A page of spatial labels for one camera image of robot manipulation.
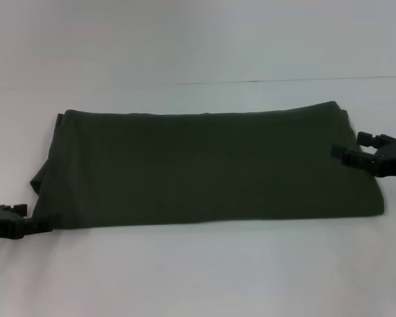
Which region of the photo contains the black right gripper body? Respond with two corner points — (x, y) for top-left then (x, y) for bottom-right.
(371, 138), (396, 182)

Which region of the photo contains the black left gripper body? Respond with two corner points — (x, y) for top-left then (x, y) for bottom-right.
(0, 204), (24, 241)

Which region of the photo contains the dark green printed t-shirt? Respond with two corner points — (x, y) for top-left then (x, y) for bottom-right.
(29, 100), (386, 232)

